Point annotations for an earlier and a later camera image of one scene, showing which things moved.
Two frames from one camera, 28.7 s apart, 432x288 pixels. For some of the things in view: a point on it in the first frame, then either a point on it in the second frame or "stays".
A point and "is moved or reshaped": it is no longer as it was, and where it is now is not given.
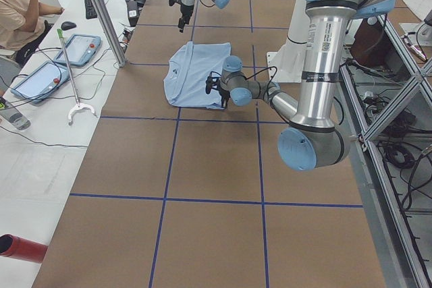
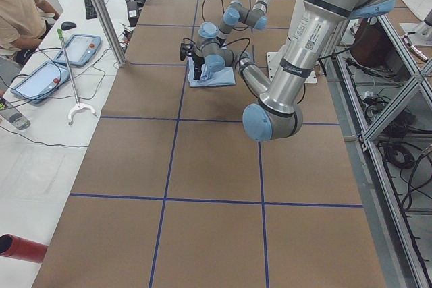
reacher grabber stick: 77,106 stays
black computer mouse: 67,25 stays
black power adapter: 133,13 stays
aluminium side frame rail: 399,264 stays
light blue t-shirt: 188,69 is moved or reshaped
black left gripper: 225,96 → 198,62
